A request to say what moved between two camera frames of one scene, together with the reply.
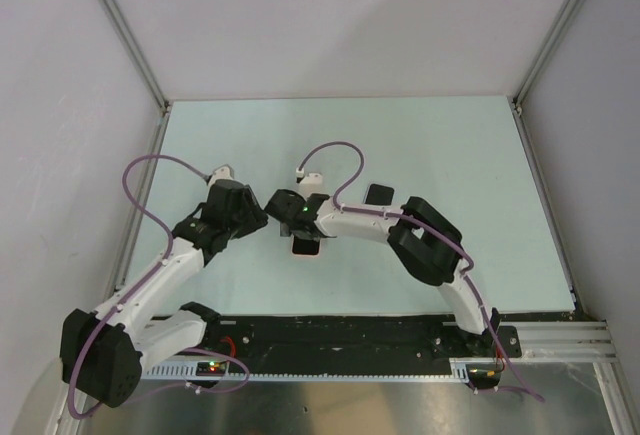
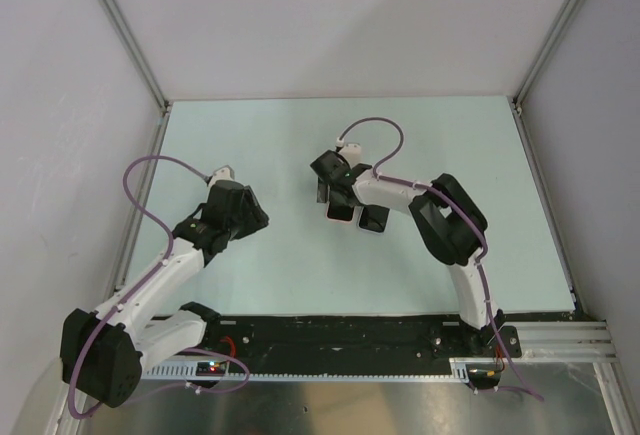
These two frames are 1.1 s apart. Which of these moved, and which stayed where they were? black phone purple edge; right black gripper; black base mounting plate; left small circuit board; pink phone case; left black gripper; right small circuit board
Moved: right black gripper; black phone purple edge; pink phone case
Stayed: right small circuit board; left black gripper; black base mounting plate; left small circuit board
